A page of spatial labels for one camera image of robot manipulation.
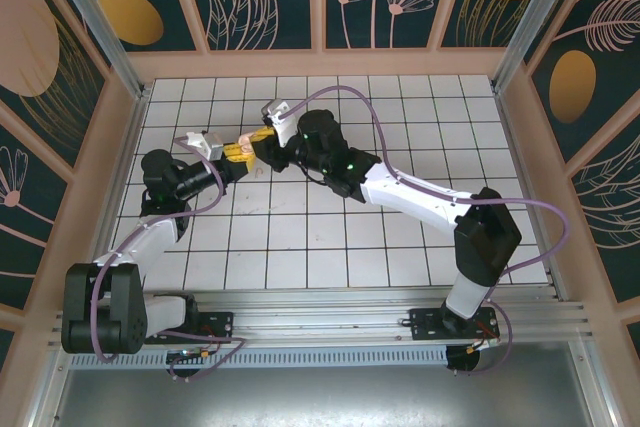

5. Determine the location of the grey metal sheet panel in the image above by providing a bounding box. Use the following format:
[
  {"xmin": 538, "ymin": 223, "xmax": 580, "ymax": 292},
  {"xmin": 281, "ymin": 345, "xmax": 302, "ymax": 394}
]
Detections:
[{"xmin": 29, "ymin": 341, "xmax": 619, "ymax": 427}]

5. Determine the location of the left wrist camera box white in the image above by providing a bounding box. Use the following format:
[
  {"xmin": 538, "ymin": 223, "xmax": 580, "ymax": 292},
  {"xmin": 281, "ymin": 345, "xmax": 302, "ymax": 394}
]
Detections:
[{"xmin": 185, "ymin": 130, "xmax": 225, "ymax": 161}]

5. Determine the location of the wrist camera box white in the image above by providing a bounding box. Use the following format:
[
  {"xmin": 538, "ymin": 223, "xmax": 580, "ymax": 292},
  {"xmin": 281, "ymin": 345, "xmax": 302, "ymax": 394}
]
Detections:
[
  {"xmin": 185, "ymin": 130, "xmax": 225, "ymax": 161},
  {"xmin": 261, "ymin": 99, "xmax": 292, "ymax": 148}
]

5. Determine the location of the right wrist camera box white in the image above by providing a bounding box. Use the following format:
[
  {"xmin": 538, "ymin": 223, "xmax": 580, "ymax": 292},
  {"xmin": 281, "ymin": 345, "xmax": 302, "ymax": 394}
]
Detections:
[{"xmin": 261, "ymin": 99, "xmax": 292, "ymax": 148}]

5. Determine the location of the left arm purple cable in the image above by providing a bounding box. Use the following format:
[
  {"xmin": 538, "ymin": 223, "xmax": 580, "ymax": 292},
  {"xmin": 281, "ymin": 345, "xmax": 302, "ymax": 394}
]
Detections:
[{"xmin": 92, "ymin": 135, "xmax": 246, "ymax": 383}]

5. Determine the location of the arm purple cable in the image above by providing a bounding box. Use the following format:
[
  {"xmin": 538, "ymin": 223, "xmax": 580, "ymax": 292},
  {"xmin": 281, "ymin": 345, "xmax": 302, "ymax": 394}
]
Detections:
[
  {"xmin": 282, "ymin": 85, "xmax": 571, "ymax": 377},
  {"xmin": 92, "ymin": 135, "xmax": 246, "ymax": 383}
]

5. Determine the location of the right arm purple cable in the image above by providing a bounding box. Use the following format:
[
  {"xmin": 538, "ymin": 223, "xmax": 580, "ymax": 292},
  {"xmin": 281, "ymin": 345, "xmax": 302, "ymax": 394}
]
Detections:
[{"xmin": 282, "ymin": 85, "xmax": 571, "ymax": 377}]

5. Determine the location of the aluminium table edge rail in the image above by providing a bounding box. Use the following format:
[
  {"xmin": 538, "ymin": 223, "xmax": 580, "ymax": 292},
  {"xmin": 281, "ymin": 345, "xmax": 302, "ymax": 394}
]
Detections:
[
  {"xmin": 94, "ymin": 89, "xmax": 151, "ymax": 268},
  {"xmin": 489, "ymin": 81, "xmax": 564, "ymax": 301}
]

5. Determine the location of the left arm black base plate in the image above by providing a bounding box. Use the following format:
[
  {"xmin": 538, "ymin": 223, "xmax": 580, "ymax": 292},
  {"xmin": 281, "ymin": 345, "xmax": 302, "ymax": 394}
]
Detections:
[{"xmin": 143, "ymin": 310, "xmax": 236, "ymax": 346}]

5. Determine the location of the aluminium frame rail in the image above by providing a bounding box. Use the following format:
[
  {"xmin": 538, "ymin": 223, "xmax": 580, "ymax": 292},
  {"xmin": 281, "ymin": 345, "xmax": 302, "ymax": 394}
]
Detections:
[{"xmin": 47, "ymin": 288, "xmax": 599, "ymax": 348}]

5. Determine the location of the aluminium corner post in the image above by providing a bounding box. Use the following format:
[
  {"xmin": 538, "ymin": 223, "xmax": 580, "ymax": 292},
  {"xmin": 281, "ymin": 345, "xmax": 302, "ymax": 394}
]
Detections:
[
  {"xmin": 491, "ymin": 0, "xmax": 587, "ymax": 94},
  {"xmin": 42, "ymin": 0, "xmax": 151, "ymax": 101}
]

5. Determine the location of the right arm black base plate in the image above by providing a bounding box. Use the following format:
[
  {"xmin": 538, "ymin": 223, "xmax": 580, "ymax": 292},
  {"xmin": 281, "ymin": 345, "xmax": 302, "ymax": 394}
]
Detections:
[{"xmin": 408, "ymin": 306, "xmax": 501, "ymax": 342}]

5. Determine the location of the slotted grey cable duct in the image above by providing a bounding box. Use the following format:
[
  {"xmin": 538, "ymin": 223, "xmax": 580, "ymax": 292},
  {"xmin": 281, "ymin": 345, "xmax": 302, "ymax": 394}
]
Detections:
[{"xmin": 67, "ymin": 345, "xmax": 450, "ymax": 369}]

